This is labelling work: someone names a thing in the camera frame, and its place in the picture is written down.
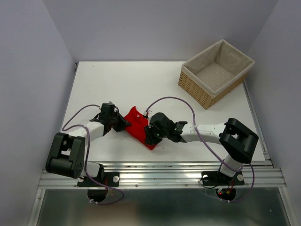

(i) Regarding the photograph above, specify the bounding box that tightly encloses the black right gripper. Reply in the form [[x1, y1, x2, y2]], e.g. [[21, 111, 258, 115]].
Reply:
[[143, 123, 168, 146]]

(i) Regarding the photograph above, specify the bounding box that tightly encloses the red t shirt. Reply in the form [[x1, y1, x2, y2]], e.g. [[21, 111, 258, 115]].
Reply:
[[124, 106, 156, 150]]

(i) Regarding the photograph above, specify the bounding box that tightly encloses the wicker basket with cloth liner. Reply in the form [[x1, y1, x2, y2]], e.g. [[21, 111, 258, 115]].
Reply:
[[178, 40, 255, 110]]

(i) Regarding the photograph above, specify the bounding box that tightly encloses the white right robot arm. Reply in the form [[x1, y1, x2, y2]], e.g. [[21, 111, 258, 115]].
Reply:
[[144, 113, 259, 184]]

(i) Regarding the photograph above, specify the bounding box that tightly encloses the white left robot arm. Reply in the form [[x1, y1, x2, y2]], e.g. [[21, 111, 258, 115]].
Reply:
[[45, 111, 131, 178]]

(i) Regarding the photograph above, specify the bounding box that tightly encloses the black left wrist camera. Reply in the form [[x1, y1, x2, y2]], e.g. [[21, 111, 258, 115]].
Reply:
[[99, 102, 119, 119]]

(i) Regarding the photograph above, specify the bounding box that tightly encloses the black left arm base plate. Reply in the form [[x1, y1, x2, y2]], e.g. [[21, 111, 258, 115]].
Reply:
[[77, 162, 120, 187]]

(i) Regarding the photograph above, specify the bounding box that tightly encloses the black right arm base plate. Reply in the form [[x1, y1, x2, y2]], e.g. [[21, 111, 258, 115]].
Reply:
[[201, 170, 245, 186]]

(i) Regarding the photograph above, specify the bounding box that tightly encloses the aluminium rail frame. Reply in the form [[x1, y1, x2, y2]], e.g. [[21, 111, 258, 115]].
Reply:
[[27, 61, 293, 226]]

